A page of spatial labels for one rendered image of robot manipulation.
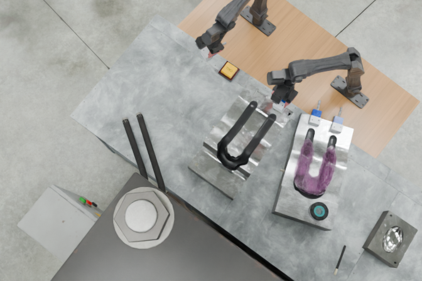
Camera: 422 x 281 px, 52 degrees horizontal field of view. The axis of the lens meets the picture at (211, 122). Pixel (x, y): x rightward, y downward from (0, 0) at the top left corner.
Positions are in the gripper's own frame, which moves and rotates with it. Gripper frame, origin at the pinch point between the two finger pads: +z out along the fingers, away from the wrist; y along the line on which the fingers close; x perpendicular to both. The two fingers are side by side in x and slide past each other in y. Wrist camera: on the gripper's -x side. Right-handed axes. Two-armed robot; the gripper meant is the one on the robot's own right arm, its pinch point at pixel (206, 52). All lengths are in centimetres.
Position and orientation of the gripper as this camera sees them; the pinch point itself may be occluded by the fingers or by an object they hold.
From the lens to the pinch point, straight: 212.3
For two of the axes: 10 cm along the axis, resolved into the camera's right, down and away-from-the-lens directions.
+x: 7.7, -3.5, 5.3
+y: 5.2, 8.3, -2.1
